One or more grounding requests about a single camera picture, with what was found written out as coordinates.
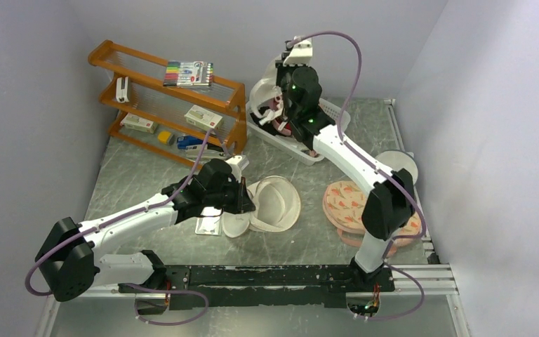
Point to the beige mesh laundry bag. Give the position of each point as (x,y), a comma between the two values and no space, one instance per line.
(277,208)

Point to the floral heart-shaped laundry bag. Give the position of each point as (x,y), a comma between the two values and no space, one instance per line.
(343,204)

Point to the white staples box right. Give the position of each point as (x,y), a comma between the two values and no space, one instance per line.
(203,119)

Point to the coloured marker pen set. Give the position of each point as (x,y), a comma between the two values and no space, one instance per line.
(188,74)

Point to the white bra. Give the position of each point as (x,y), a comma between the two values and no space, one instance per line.
(267,90)

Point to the white plastic laundry basket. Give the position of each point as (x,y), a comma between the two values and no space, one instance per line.
(331,110)

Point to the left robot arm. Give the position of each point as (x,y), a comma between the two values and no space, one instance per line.
(78,256)

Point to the small white box on shelf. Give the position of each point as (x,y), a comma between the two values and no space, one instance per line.
(122,89)

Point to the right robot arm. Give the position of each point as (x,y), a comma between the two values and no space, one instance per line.
(389,194)

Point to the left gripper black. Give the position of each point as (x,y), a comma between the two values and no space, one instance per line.
(243,202)

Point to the yellow eraser block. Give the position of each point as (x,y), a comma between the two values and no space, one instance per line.
(165,137)

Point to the grey round laundry bags stack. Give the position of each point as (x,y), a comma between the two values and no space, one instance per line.
(397,159)

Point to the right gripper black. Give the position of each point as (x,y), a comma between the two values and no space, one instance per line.
(282,69)

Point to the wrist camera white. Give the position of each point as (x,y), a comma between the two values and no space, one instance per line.
(238,163)
(297,53)

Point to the orange three-tier shelf rack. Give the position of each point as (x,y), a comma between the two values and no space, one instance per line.
(167,105)

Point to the blue stapler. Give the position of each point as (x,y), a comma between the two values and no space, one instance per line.
(189,147)

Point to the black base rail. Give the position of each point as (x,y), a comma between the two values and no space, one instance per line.
(245,286)

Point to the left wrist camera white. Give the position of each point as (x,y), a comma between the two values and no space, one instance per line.
(238,163)

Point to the clear packaged tool sleeve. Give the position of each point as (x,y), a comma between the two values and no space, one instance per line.
(209,222)

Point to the pile of bras in basket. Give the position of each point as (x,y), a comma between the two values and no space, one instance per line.
(278,134)

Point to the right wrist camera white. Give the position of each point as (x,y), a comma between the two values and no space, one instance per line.
(297,53)

